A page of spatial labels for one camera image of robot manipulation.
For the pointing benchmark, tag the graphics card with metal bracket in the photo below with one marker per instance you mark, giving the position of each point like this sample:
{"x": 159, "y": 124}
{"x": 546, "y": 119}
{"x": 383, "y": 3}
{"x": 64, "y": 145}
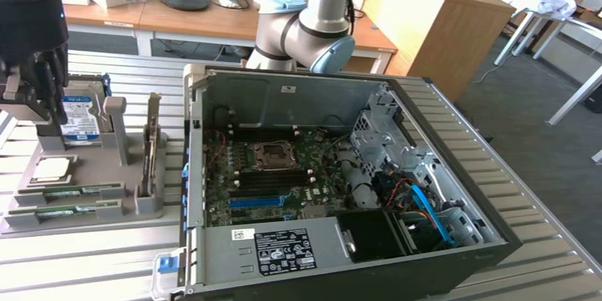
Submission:
{"x": 152, "y": 139}

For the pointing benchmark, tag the grey parts rack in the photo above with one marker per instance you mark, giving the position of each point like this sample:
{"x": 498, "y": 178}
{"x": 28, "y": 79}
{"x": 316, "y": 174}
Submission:
{"x": 118, "y": 170}

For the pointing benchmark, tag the wooden cabinet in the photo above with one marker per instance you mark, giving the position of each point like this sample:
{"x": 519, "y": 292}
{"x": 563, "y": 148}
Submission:
{"x": 437, "y": 22}

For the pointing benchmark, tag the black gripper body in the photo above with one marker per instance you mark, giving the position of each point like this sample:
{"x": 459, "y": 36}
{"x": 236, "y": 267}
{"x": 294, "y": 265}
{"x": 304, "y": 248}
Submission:
{"x": 32, "y": 22}

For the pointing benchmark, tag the silver metal disk bay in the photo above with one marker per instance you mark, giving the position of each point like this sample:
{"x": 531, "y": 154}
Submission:
{"x": 386, "y": 132}

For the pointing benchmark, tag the grey power supply with label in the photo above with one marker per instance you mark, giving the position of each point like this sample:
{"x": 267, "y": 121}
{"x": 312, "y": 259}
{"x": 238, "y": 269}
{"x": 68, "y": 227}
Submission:
{"x": 226, "y": 255}

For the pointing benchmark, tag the blue expansion slot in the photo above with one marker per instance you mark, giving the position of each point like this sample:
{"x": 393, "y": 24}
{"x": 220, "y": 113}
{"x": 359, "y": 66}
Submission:
{"x": 254, "y": 203}

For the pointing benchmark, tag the blue case latch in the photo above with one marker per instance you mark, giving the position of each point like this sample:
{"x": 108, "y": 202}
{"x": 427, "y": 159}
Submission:
{"x": 166, "y": 265}

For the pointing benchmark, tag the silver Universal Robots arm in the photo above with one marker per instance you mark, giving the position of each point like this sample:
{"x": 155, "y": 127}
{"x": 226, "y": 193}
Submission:
{"x": 324, "y": 5}

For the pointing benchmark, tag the black RAM slot bank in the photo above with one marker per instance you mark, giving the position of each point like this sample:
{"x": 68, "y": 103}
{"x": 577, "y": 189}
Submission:
{"x": 263, "y": 132}
{"x": 275, "y": 179}

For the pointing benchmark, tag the white table leg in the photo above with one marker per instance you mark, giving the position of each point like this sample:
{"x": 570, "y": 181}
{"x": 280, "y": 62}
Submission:
{"x": 575, "y": 96}

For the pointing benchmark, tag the hard disk with blue label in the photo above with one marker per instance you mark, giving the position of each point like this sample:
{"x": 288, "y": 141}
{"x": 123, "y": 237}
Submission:
{"x": 84, "y": 117}

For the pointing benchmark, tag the green RAM stick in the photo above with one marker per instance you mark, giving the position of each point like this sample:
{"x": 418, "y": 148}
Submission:
{"x": 66, "y": 209}
{"x": 71, "y": 191}

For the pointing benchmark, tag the green motherboard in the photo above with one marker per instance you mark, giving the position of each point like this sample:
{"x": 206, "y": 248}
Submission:
{"x": 315, "y": 160}

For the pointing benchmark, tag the white metal frame table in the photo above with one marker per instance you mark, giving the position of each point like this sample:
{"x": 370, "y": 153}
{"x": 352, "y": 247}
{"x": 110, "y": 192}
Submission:
{"x": 541, "y": 29}

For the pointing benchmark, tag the metal CPU socket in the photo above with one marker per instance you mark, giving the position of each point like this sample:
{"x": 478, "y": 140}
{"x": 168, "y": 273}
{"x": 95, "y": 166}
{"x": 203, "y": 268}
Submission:
{"x": 272, "y": 156}

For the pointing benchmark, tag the wooden desk with white frame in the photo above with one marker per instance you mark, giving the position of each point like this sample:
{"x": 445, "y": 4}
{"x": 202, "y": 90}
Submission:
{"x": 198, "y": 19}

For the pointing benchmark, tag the silver CPU chip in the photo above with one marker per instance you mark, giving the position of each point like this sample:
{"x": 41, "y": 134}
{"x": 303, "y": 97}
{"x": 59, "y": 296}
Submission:
{"x": 51, "y": 170}

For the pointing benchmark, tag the open black PC case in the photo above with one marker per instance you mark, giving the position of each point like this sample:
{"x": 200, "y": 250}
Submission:
{"x": 423, "y": 139}

